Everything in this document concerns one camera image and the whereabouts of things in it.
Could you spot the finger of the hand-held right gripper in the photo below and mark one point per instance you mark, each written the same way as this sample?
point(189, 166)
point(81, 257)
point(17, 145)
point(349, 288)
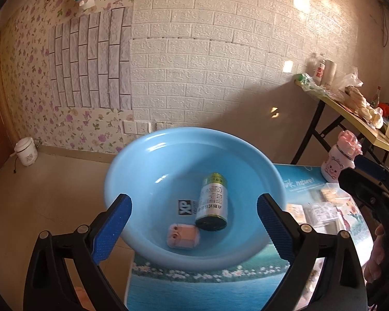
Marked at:
point(356, 184)
point(372, 170)

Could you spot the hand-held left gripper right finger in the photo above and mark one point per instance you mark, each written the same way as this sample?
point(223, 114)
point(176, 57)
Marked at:
point(275, 230)

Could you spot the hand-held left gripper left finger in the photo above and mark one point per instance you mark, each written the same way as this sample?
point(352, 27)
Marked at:
point(113, 230)

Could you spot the clear toothpick box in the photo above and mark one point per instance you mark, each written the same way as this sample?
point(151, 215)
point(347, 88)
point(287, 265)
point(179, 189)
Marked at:
point(334, 193)

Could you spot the clear embossed plastic box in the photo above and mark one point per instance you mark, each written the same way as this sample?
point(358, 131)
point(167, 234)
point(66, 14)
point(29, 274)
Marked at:
point(322, 214)

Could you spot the light blue plastic basin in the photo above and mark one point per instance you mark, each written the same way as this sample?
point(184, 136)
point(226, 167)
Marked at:
point(168, 162)

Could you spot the person's right hand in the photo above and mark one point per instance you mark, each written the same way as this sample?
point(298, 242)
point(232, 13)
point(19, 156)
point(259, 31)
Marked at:
point(376, 252)

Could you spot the pink bear water bottle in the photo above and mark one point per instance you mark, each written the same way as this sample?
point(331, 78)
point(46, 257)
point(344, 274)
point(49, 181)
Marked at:
point(338, 162)

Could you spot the yellow folding table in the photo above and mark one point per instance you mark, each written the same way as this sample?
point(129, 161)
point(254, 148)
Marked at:
point(343, 110)

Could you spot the bag of bread buns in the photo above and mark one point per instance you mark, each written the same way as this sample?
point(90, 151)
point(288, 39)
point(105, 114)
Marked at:
point(359, 102)

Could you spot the green labelled can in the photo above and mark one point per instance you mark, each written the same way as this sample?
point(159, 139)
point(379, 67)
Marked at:
point(212, 201)

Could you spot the pink pig-shaped eraser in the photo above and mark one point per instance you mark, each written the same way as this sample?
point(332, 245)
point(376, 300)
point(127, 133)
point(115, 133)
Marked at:
point(183, 235)

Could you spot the red capped sauce bottle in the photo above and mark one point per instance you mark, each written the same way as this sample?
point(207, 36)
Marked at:
point(377, 97)

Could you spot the black white sticker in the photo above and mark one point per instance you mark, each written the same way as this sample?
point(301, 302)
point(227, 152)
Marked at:
point(186, 207)

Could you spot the clear plastic bag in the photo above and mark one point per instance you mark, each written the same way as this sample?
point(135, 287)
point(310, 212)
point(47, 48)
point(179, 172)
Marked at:
point(348, 79)

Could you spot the landscape printed table mat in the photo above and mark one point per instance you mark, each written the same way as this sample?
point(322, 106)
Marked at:
point(197, 285)

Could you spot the stack of paper cups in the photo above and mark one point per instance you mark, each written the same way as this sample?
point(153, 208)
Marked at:
point(330, 73)

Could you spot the green snack packet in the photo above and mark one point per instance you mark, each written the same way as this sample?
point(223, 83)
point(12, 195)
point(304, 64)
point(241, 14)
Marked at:
point(306, 83)

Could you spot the clear bottle red label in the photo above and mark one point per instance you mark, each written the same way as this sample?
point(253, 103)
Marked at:
point(319, 71)

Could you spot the white rice cooker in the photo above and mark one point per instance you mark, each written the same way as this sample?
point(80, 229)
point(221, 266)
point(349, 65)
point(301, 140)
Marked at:
point(26, 152)

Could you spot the white wall socket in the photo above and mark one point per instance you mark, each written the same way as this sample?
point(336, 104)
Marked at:
point(142, 128)
point(129, 127)

